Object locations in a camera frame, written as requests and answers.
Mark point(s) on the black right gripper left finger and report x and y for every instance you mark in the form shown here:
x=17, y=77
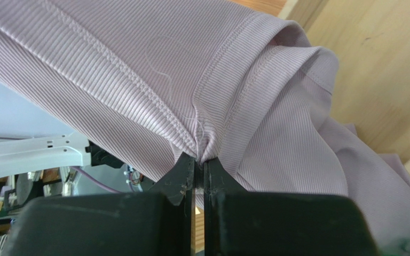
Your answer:
x=159, y=221

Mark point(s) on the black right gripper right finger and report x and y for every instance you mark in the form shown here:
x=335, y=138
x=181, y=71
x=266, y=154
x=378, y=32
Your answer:
x=239, y=222

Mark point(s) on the lilac ribbed tank top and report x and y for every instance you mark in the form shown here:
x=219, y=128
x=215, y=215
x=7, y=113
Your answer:
x=149, y=80

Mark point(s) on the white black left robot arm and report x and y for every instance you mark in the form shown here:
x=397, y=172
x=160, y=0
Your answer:
x=19, y=156

